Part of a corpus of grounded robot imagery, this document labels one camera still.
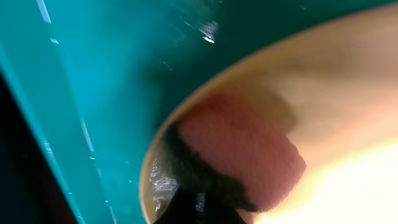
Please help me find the yellow-green plate top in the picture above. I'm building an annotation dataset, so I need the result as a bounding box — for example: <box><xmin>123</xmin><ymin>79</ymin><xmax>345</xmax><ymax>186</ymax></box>
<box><xmin>139</xmin><ymin>3</ymin><xmax>398</xmax><ymax>224</ymax></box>

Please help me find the green bow-shaped sponge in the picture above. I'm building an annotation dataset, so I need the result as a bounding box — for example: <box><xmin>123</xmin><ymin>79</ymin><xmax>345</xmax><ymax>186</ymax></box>
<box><xmin>162</xmin><ymin>93</ymin><xmax>307</xmax><ymax>212</ymax></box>

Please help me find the black rectangular tray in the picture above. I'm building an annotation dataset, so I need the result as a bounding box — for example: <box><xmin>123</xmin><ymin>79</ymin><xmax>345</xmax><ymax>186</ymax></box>
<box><xmin>1</xmin><ymin>78</ymin><xmax>77</xmax><ymax>224</ymax></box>

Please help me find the teal plastic serving tray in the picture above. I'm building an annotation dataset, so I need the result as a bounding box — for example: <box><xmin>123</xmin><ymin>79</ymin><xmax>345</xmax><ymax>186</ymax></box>
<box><xmin>1</xmin><ymin>0</ymin><xmax>389</xmax><ymax>223</ymax></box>

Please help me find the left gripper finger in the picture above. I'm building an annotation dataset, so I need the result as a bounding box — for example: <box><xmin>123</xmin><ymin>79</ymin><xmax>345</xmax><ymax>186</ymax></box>
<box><xmin>154</xmin><ymin>187</ymin><xmax>246</xmax><ymax>224</ymax></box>

